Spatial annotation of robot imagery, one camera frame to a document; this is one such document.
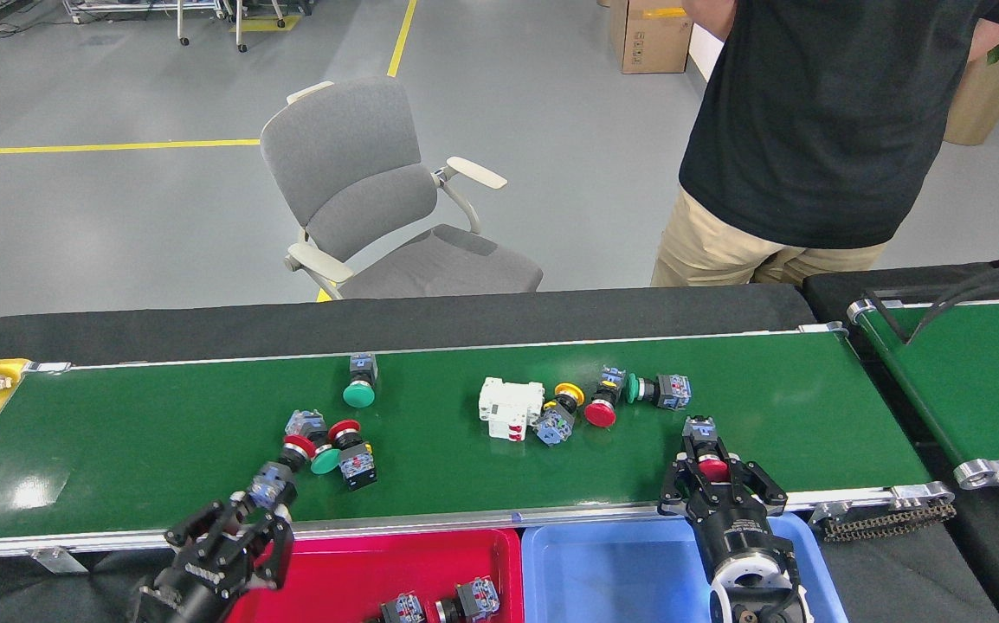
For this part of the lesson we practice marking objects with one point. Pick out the blue plastic tray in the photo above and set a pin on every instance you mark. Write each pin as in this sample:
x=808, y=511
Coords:
x=595, y=571

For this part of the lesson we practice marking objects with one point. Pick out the tan plant pot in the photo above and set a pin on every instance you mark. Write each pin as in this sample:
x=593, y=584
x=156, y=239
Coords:
x=984, y=104

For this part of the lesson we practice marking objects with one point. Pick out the green push button switch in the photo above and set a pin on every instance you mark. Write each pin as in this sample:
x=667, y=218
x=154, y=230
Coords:
x=359, y=394
x=673, y=391

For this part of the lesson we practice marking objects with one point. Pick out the green conveyor with black guide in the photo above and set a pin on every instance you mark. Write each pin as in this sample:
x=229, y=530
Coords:
x=984, y=389

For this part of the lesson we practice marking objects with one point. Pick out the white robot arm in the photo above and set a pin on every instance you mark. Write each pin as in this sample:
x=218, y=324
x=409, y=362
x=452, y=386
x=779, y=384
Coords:
x=729, y=575

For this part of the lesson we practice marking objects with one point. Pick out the white wheeled stand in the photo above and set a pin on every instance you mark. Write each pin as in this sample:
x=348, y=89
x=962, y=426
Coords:
x=239, y=26

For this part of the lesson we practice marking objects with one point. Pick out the black guide bracket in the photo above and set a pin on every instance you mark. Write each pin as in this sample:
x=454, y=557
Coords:
x=943, y=301

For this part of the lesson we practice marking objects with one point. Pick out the red mushroom push button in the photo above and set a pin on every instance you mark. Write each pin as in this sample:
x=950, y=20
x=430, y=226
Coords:
x=600, y=414
x=712, y=468

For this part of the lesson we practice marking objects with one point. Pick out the long green conveyor belt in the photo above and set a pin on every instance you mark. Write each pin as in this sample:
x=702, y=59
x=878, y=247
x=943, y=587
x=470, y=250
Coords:
x=768, y=389

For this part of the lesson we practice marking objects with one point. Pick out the person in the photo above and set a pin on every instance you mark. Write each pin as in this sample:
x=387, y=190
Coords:
x=811, y=112

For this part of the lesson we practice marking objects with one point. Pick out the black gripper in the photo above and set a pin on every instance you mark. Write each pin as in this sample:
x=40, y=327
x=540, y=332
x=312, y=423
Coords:
x=196, y=580
x=742, y=536

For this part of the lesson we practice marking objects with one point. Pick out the grey office chair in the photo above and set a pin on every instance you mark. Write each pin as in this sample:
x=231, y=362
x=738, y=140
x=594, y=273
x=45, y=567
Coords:
x=335, y=130

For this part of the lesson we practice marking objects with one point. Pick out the red push button switch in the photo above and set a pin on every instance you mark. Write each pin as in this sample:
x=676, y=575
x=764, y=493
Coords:
x=357, y=465
x=270, y=486
x=475, y=597

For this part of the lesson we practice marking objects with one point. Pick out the person's right forearm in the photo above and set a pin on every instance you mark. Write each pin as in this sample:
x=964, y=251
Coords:
x=712, y=13

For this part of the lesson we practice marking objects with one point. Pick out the brown cardboard box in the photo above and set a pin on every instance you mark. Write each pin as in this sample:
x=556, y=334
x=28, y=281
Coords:
x=647, y=39

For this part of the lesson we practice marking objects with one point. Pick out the yellow push button switch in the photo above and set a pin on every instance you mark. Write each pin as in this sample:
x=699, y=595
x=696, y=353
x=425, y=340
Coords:
x=554, y=426

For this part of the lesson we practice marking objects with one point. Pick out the red plastic tray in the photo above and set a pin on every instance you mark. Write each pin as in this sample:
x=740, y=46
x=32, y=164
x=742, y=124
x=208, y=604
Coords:
x=335, y=571

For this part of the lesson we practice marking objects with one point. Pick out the white circuit breaker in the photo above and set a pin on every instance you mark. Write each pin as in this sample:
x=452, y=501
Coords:
x=508, y=402

